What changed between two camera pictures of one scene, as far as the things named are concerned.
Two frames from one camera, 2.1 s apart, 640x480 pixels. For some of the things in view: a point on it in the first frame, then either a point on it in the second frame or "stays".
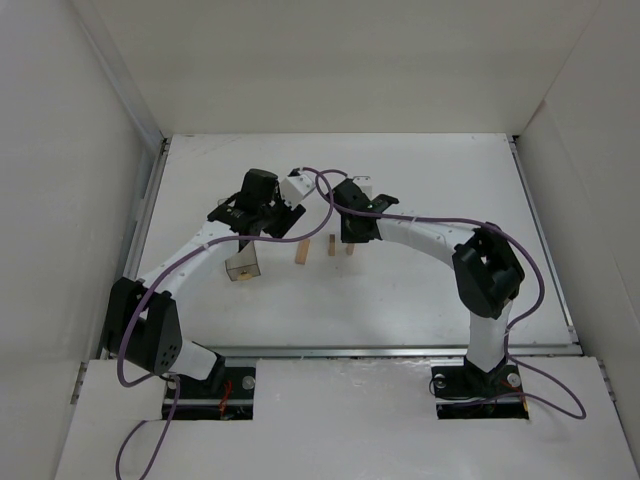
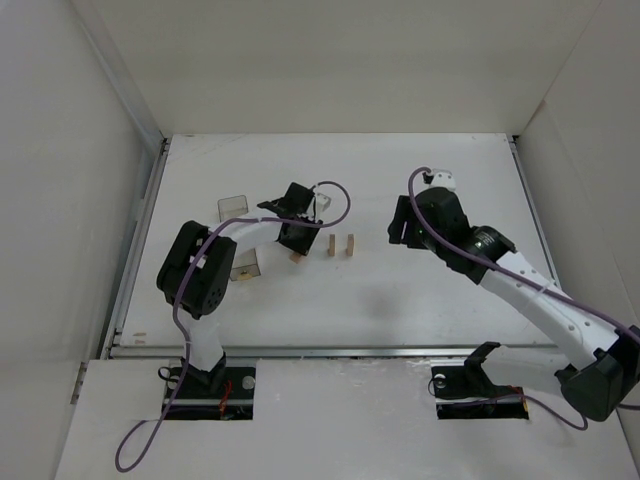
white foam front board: [347, 419] stays
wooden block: [331, 245] stays
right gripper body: [357, 230] → [400, 228]
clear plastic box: [244, 265] stays
